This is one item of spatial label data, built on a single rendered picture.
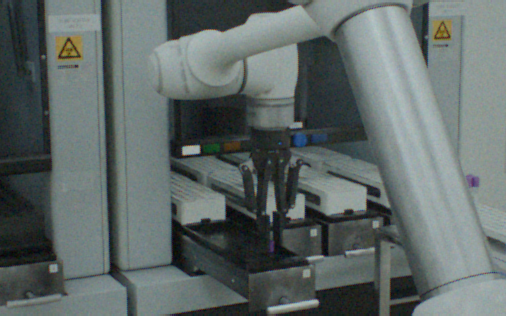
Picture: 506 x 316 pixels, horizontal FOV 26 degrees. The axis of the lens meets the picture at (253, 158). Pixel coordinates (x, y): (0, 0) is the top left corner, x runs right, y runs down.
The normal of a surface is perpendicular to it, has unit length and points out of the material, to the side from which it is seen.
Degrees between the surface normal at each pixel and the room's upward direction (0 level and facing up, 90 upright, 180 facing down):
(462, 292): 28
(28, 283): 90
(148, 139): 90
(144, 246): 90
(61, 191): 90
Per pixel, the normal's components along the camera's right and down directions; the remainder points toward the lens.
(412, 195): -0.55, -0.13
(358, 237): 0.44, 0.17
